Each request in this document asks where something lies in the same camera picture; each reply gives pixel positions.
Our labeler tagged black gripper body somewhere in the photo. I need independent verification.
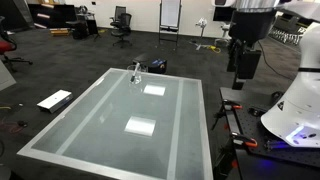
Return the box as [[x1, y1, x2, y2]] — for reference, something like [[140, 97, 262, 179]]
[[227, 39, 262, 90]]

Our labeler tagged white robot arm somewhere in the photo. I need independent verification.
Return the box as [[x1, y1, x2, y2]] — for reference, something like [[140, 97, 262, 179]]
[[211, 0, 320, 148]]

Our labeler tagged clear glass cup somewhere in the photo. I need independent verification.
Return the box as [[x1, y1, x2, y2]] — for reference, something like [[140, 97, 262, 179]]
[[127, 65, 147, 94]]

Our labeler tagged black optical breadboard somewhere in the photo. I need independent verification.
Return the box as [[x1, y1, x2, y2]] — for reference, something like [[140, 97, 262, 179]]
[[214, 87, 320, 180]]

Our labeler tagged orange clamp far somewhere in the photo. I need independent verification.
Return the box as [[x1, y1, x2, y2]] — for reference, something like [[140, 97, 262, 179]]
[[211, 99, 243, 129]]

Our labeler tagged orange clamp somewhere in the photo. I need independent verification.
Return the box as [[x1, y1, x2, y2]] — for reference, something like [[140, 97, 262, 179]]
[[211, 99, 243, 129], [230, 132, 258, 147]]

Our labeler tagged black monitor screen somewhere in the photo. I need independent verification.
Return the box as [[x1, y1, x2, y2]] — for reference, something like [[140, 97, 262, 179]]
[[213, 7, 234, 21]]

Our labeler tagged orange clamp near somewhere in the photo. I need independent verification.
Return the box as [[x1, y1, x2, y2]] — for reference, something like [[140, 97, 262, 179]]
[[230, 132, 258, 147]]

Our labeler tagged whiteboard on stand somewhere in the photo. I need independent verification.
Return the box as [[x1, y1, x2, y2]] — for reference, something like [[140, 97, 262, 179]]
[[158, 0, 182, 46]]

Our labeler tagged black office chair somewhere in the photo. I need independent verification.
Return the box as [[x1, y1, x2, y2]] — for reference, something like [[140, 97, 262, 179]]
[[110, 6, 132, 48]]

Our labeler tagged white flat box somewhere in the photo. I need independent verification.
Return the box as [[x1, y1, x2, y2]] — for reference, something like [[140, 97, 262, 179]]
[[37, 90, 73, 113]]

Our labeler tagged red office chair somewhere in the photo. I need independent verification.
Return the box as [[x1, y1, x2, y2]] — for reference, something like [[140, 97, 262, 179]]
[[0, 16, 33, 73]]

